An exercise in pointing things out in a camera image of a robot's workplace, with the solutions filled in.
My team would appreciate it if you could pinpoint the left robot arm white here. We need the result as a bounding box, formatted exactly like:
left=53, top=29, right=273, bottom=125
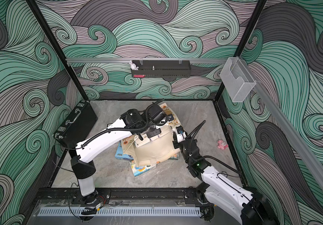
left=70, top=101, right=174, bottom=199

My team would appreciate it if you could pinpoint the black corner frame post right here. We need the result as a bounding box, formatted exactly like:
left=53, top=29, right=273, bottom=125
left=214, top=0, right=267, bottom=102

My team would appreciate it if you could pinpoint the black corner frame post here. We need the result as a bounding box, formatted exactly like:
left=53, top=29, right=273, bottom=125
left=214, top=0, right=267, bottom=102
left=26, top=0, right=89, bottom=101

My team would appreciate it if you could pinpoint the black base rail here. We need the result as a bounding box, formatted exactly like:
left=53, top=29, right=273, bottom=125
left=36, top=187, right=212, bottom=207

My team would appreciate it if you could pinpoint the aluminium wall rail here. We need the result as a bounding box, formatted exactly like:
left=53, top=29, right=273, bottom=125
left=65, top=57, right=228, bottom=65
left=238, top=56, right=323, bottom=217

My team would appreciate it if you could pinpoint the blue dog tissue pack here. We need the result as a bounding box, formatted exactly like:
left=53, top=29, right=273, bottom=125
left=115, top=142, right=133, bottom=161

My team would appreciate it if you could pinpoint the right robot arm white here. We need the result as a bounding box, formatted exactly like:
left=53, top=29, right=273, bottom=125
left=173, top=138, right=279, bottom=225

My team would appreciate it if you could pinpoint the clear acrylic wall box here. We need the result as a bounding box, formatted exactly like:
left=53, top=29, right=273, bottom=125
left=220, top=57, right=256, bottom=103

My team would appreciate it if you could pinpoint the black wall shelf tray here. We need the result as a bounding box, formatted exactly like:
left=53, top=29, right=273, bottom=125
left=130, top=60, right=191, bottom=79

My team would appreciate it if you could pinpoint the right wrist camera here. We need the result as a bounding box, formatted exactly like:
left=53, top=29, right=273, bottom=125
left=175, top=126, right=187, bottom=143

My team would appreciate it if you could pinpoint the black briefcase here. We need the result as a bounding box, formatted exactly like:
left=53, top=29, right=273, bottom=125
left=53, top=100, right=98, bottom=149

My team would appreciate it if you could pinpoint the white rabbit figurine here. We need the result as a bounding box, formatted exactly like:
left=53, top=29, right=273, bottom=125
left=129, top=61, right=139, bottom=70

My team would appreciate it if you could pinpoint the floral canvas tote bag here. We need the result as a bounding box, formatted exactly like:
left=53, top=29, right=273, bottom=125
left=121, top=103, right=181, bottom=166

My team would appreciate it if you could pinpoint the pink toy figure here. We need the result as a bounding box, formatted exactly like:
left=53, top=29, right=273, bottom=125
left=217, top=140, right=229, bottom=150

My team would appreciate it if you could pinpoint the aluminium wall rail right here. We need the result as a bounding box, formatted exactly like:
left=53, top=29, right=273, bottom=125
left=238, top=56, right=323, bottom=217

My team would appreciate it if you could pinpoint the white slotted cable duct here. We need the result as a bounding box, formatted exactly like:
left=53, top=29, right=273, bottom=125
left=37, top=206, right=201, bottom=217

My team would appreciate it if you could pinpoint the black corner frame post left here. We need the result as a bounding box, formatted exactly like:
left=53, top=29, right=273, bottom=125
left=26, top=0, right=89, bottom=101

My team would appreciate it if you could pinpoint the aluminium wall rail back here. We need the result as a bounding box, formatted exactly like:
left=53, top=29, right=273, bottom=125
left=65, top=57, right=228, bottom=65

